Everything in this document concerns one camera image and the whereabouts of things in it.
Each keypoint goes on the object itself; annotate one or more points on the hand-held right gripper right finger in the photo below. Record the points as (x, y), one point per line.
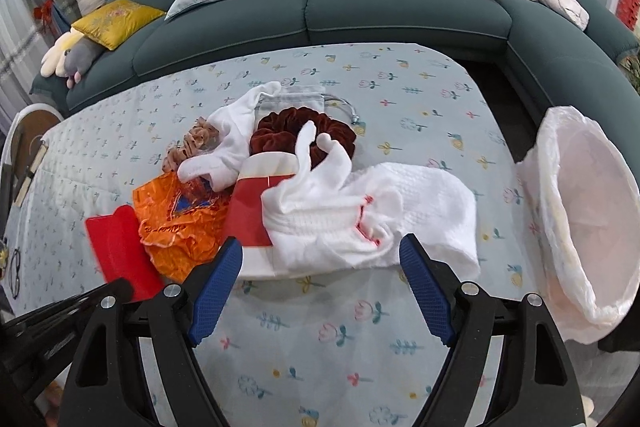
(425, 292)

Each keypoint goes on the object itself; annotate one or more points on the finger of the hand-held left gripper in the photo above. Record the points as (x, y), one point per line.
(60, 312)
(35, 367)

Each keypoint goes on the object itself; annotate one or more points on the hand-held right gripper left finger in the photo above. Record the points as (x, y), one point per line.
(217, 292)

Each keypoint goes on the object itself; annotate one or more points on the orange foil wrapper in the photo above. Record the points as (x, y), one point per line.
(185, 227)

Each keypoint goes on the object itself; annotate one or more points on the red and white paper packet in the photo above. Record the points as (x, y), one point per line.
(247, 212)

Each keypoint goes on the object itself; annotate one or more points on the bin with white plastic liner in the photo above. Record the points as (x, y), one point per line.
(585, 207)

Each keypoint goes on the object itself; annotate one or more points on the black eyeglasses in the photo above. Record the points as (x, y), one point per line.
(15, 279)

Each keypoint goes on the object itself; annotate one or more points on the red plastic sheet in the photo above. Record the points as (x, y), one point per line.
(120, 252)

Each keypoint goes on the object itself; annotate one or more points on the floral printed tablecloth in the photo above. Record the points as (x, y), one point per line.
(310, 337)

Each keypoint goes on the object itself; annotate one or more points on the plain white glove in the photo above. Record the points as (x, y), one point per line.
(225, 152)

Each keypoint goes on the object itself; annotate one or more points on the beige hair claw clip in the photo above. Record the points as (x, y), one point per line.
(187, 147)

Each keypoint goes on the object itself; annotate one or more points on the dark red velvet scrunchie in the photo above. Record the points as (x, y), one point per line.
(280, 132)

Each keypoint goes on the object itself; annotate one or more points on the round wooden chair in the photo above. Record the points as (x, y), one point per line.
(35, 122)

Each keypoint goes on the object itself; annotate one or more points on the beige plush cushion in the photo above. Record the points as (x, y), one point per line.
(588, 409)

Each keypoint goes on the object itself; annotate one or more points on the grey plush toy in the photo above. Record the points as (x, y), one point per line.
(75, 57)

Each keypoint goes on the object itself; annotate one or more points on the teal fabric sofa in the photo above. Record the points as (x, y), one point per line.
(400, 17)

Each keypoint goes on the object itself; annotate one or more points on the yellow embroidered cushion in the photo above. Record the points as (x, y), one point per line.
(117, 19)

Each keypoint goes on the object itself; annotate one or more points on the red curtain tieback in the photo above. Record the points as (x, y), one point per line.
(42, 11)

